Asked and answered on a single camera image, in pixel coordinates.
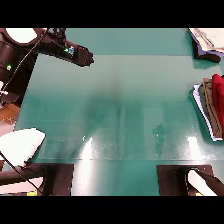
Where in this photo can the dark green garment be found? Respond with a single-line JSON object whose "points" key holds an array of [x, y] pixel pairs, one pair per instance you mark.
{"points": [[202, 95]]}

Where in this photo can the red garment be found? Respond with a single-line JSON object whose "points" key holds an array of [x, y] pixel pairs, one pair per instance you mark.
{"points": [[218, 96]]}

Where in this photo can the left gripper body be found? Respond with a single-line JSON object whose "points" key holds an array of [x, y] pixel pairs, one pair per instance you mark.
{"points": [[82, 56]]}

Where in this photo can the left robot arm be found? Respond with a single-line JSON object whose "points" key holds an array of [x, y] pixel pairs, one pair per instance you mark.
{"points": [[16, 56]]}

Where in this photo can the dark blue garment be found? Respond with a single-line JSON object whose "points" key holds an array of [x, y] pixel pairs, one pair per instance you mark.
{"points": [[205, 54]]}

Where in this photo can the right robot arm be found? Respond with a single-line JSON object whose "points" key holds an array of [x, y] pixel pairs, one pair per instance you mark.
{"points": [[170, 180]]}

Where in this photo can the beige garment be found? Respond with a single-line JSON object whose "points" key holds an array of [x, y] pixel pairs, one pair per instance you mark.
{"points": [[210, 36]]}

